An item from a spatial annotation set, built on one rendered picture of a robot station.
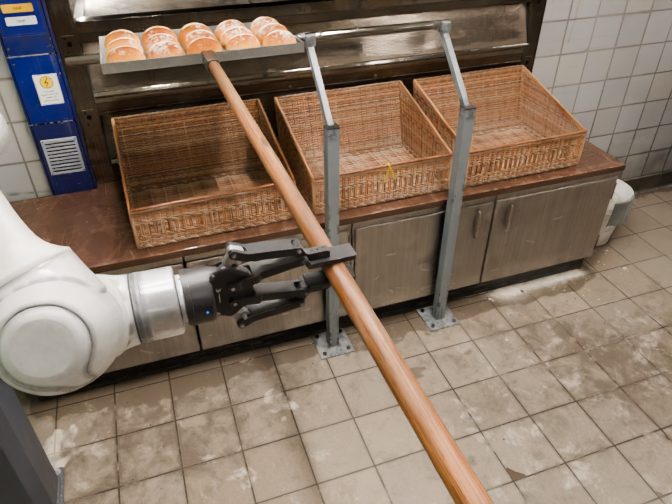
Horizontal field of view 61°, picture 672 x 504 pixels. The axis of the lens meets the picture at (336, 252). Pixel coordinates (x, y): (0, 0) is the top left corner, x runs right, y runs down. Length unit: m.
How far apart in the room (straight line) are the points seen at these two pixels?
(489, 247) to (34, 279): 2.06
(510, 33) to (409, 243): 1.05
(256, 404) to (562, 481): 1.06
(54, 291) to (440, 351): 1.95
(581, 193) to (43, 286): 2.28
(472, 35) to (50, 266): 2.24
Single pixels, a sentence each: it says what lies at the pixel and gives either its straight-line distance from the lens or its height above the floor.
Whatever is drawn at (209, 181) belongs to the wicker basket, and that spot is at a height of 0.59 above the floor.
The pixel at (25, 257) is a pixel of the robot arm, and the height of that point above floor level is 1.37.
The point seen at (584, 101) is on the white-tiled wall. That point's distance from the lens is 3.14.
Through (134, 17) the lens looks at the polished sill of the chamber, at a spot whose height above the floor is 1.18.
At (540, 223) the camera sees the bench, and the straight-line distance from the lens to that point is 2.54.
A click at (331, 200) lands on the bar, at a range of 1.90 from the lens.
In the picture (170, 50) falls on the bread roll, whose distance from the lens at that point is 1.66.
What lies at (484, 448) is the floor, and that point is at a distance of 2.10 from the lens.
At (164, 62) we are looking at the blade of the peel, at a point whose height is 1.19.
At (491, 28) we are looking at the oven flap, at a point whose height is 1.02.
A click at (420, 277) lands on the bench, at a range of 2.36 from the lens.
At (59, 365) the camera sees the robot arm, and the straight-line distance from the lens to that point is 0.54.
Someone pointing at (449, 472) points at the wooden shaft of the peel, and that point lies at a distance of 0.57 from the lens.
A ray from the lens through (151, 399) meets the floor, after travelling 2.26.
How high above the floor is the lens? 1.68
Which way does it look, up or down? 36 degrees down
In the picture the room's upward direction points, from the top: straight up
